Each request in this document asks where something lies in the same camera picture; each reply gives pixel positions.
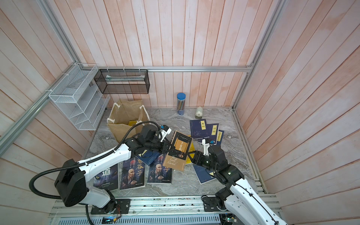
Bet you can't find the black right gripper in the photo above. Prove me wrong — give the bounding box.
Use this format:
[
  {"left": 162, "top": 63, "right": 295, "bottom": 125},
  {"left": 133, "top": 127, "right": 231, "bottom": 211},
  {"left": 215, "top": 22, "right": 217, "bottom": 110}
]
[{"left": 188, "top": 150, "right": 219, "bottom": 173}]

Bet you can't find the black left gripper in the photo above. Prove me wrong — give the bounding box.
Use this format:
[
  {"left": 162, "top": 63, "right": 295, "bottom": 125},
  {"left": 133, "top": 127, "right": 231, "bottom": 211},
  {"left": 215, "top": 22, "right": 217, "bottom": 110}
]
[{"left": 144, "top": 139, "right": 176, "bottom": 154}]

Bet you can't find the yellow cartoon book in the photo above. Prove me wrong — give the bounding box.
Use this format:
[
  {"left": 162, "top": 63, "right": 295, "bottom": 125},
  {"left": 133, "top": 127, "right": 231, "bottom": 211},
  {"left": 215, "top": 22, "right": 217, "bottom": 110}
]
[
  {"left": 128, "top": 121, "right": 137, "bottom": 127},
  {"left": 184, "top": 135, "right": 195, "bottom": 165}
]

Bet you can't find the tan canvas bag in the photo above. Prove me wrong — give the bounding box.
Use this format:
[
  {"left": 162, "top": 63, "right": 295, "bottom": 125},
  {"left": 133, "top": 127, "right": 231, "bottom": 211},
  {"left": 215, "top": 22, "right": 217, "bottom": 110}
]
[{"left": 107, "top": 99, "right": 150, "bottom": 143}]

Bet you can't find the brown black cover book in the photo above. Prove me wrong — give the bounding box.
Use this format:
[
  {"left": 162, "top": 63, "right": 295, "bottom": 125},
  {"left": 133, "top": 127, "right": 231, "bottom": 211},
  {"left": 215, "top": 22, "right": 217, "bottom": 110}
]
[{"left": 163, "top": 131, "right": 193, "bottom": 171}]

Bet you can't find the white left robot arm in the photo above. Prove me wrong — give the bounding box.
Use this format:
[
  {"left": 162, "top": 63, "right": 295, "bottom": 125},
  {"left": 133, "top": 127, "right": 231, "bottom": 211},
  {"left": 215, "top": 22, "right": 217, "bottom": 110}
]
[{"left": 54, "top": 125, "right": 172, "bottom": 213}]

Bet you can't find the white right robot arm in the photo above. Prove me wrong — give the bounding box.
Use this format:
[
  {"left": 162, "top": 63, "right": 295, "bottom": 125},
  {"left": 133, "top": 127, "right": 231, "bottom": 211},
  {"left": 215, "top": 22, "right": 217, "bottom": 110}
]
[{"left": 189, "top": 145, "right": 287, "bottom": 225}]

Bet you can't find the navy book pair lower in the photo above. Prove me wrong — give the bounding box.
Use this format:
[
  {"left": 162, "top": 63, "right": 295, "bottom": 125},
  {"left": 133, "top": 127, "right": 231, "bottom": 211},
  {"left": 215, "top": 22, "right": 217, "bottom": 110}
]
[{"left": 136, "top": 150, "right": 160, "bottom": 166}]

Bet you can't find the navy book front right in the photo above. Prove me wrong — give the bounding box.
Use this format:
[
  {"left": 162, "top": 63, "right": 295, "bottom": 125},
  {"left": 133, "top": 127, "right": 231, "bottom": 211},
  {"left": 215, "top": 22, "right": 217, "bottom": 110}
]
[{"left": 193, "top": 164, "right": 215, "bottom": 184}]

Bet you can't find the navy book yellow label right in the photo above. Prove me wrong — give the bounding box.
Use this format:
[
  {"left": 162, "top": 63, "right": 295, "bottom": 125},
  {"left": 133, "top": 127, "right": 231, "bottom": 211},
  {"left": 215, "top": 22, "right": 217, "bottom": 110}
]
[{"left": 216, "top": 130, "right": 224, "bottom": 146}]

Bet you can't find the navy book yellow label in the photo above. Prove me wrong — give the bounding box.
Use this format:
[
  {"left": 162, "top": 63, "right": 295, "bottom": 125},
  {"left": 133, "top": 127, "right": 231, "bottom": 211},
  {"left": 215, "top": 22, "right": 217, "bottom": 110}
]
[
  {"left": 206, "top": 123, "right": 219, "bottom": 144},
  {"left": 216, "top": 130, "right": 224, "bottom": 146},
  {"left": 190, "top": 119, "right": 210, "bottom": 140}
]

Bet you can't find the navy book yellow label middle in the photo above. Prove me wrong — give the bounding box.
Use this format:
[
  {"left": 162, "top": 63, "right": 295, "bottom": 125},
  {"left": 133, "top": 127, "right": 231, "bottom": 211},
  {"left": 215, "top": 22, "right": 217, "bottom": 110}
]
[{"left": 206, "top": 123, "right": 219, "bottom": 144}]

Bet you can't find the old man book right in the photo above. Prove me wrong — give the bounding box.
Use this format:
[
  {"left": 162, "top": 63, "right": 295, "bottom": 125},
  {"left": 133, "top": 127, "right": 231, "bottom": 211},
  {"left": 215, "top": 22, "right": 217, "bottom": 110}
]
[{"left": 147, "top": 154, "right": 173, "bottom": 184}]

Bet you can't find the old man book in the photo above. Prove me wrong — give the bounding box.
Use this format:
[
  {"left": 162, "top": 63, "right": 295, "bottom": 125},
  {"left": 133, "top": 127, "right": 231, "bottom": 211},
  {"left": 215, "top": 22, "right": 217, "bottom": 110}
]
[
  {"left": 120, "top": 157, "right": 146, "bottom": 190},
  {"left": 147, "top": 154, "right": 173, "bottom": 184}
]

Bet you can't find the navy book yellow label back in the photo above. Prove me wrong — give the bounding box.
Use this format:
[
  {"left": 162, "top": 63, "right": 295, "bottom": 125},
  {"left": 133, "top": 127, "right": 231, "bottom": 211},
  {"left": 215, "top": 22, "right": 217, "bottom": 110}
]
[{"left": 190, "top": 119, "right": 210, "bottom": 140}]

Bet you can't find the old man book left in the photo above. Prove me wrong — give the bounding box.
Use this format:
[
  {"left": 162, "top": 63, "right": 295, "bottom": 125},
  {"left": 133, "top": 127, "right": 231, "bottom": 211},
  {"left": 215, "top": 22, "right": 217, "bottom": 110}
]
[{"left": 120, "top": 157, "right": 146, "bottom": 190}]

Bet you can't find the clear pencil tube blue lid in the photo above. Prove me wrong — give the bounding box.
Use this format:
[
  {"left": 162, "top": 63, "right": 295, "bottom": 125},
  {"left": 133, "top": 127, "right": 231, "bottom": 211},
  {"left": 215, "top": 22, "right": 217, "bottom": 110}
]
[{"left": 177, "top": 92, "right": 186, "bottom": 115}]

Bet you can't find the black wolf book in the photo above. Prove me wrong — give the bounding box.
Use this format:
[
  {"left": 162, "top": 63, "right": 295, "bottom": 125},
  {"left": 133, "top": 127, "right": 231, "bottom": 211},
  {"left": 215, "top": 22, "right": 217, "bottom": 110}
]
[{"left": 93, "top": 164, "right": 119, "bottom": 191}]

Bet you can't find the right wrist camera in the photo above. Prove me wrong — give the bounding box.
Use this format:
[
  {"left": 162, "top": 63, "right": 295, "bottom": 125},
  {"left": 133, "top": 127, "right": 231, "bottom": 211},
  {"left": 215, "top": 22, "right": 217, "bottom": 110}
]
[{"left": 202, "top": 139, "right": 211, "bottom": 156}]

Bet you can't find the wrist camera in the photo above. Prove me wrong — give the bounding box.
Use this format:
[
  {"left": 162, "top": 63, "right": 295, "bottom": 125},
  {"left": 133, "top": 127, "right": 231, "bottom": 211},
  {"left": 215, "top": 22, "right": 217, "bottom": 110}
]
[
  {"left": 160, "top": 125, "right": 172, "bottom": 142},
  {"left": 202, "top": 139, "right": 211, "bottom": 156}
]

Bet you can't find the black corrugated cable conduit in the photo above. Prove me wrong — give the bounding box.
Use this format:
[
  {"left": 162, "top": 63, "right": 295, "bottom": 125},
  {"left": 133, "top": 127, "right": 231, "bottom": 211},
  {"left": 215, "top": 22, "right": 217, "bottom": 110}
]
[{"left": 28, "top": 120, "right": 161, "bottom": 225}]

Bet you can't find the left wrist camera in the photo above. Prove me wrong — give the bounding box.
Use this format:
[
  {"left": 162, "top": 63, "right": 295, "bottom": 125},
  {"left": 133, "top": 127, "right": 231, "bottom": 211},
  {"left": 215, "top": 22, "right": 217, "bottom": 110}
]
[{"left": 160, "top": 125, "right": 172, "bottom": 142}]

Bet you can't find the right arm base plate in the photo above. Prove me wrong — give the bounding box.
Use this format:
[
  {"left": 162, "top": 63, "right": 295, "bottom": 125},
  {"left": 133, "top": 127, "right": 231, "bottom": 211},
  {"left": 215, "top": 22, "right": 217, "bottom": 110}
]
[{"left": 201, "top": 195, "right": 230, "bottom": 213}]

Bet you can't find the aluminium front rail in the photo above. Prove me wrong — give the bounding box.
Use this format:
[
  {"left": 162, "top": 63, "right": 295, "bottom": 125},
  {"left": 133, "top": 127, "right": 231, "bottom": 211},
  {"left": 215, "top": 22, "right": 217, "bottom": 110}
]
[{"left": 47, "top": 193, "right": 283, "bottom": 218}]

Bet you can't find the black mesh wall basket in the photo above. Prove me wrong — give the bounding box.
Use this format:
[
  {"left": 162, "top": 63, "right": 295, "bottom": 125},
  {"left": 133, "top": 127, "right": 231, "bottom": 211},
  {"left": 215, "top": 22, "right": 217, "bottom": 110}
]
[{"left": 94, "top": 68, "right": 150, "bottom": 94}]

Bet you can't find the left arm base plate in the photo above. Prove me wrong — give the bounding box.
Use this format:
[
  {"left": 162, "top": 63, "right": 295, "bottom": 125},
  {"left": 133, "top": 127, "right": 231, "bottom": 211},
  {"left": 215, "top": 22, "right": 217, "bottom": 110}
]
[{"left": 91, "top": 199, "right": 131, "bottom": 215}]

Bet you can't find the white wire mesh shelf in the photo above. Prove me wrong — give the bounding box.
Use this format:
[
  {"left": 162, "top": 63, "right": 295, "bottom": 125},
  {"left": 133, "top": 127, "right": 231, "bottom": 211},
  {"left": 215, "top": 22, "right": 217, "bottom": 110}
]
[{"left": 49, "top": 63, "right": 110, "bottom": 131}]

